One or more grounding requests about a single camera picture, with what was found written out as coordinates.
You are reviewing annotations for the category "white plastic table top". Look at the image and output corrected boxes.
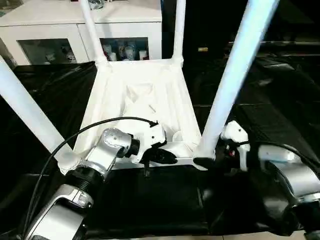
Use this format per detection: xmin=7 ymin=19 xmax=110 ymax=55
xmin=58 ymin=57 xmax=216 ymax=173

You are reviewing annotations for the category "black plastic mat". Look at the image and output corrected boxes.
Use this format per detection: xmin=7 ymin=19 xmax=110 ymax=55
xmin=0 ymin=53 xmax=320 ymax=237

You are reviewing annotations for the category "white cabinet with glass doors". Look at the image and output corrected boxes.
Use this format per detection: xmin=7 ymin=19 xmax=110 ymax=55
xmin=0 ymin=0 xmax=164 ymax=66

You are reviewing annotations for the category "dark patterned jar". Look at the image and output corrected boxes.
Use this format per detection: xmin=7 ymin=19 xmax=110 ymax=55
xmin=88 ymin=0 xmax=106 ymax=10

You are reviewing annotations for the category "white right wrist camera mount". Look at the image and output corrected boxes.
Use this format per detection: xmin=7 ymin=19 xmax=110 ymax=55
xmin=220 ymin=119 xmax=251 ymax=173

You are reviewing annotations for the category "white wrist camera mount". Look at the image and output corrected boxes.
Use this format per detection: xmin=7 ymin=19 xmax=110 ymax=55
xmin=220 ymin=119 xmax=251 ymax=173
xmin=131 ymin=120 xmax=168 ymax=165

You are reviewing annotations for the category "white plastic table leg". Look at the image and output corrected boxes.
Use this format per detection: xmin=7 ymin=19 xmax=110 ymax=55
xmin=79 ymin=0 xmax=109 ymax=65
xmin=171 ymin=0 xmax=188 ymax=64
xmin=0 ymin=54 xmax=76 ymax=174
xmin=193 ymin=0 xmax=280 ymax=161

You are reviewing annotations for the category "red bottle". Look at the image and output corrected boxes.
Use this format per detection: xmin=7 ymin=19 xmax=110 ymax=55
xmin=102 ymin=43 xmax=111 ymax=61

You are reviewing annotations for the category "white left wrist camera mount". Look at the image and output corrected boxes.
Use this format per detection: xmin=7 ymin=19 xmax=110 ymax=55
xmin=131 ymin=120 xmax=168 ymax=165

